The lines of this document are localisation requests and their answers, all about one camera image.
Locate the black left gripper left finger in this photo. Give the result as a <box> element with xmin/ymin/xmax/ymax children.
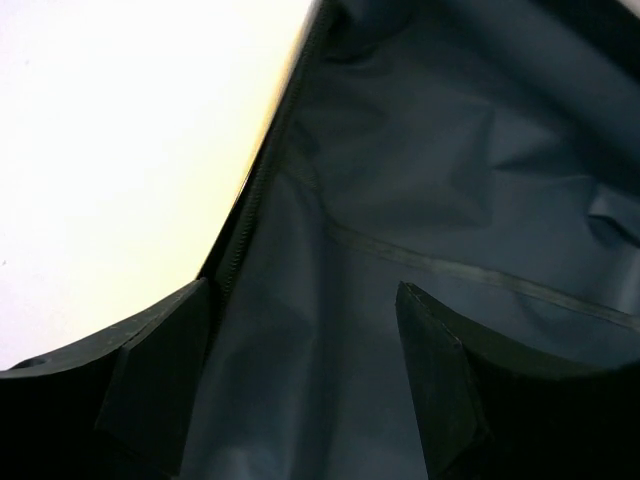
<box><xmin>1</xmin><ymin>280</ymin><xmax>210</xmax><ymax>479</ymax></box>

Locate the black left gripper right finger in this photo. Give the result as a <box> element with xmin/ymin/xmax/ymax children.
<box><xmin>395</xmin><ymin>283</ymin><xmax>639</xmax><ymax>479</ymax></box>

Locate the yellow suitcase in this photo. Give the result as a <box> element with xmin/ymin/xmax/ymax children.
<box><xmin>181</xmin><ymin>1</ymin><xmax>639</xmax><ymax>479</ymax></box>

